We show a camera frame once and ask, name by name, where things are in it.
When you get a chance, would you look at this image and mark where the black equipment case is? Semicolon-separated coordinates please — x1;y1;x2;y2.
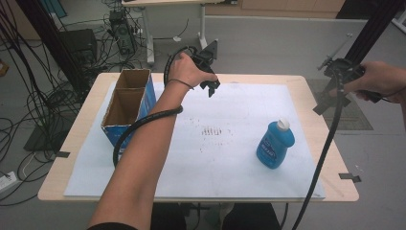
57;28;99;66

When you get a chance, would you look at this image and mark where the black computer tower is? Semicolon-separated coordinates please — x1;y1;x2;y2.
108;9;138;56

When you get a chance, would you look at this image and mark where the person's left hand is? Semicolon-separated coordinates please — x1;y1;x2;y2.
166;52;219;89

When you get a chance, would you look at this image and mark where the black corrugated left gripper cable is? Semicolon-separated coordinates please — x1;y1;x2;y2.
112;45;199;168

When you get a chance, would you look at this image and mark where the white power strip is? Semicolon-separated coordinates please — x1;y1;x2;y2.
0;171;17;194

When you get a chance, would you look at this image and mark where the person's right hand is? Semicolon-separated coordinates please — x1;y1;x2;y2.
328;60;401;104

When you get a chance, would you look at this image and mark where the person's leg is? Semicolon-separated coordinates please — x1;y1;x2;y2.
150;202;190;230
222;202;282;230

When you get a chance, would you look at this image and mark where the black metal stand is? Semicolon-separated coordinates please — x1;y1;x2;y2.
315;0;406;108

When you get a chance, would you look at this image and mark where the dark metal post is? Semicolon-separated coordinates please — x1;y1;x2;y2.
14;0;92;95

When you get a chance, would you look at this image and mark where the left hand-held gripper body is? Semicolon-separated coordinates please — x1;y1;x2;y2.
190;38;220;78

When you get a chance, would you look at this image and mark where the wooden cabinet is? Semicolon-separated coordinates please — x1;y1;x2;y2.
205;0;347;19

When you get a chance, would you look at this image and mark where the blue bottle with white cap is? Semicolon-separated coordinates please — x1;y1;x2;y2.
256;117;296;171

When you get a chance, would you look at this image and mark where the person's left leg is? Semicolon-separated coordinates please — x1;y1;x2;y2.
150;202;190;230

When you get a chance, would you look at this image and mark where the black left wrist band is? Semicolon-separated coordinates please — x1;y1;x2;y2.
166;78;195;91

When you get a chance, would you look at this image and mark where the white desk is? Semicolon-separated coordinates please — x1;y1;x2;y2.
121;0;238;66

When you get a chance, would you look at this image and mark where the black floor base plate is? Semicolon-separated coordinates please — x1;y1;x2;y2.
23;124;66;153

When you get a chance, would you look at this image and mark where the bundle of black floor cables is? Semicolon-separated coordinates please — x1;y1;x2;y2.
0;0;151;207

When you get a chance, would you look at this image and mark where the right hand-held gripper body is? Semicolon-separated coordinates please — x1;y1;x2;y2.
316;33;383;104

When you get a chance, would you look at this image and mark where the person's right leg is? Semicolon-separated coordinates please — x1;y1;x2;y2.
222;202;282;230

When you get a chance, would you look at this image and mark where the black corrugated right gripper cable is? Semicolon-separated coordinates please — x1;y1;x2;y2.
290;68;347;230

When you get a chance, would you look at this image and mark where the blue cardboard box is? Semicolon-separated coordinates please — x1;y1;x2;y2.
101;68;157;161

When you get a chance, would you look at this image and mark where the grey floor mat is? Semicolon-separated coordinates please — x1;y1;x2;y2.
306;79;374;131

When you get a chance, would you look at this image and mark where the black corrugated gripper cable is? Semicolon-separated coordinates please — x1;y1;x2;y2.
290;68;347;230
112;45;199;168

